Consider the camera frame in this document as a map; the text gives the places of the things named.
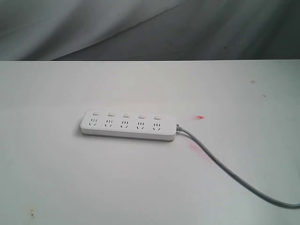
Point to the white five-outlet power strip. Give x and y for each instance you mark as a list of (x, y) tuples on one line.
[(129, 125)]

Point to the grey backdrop cloth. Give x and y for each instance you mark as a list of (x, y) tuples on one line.
[(149, 29)]

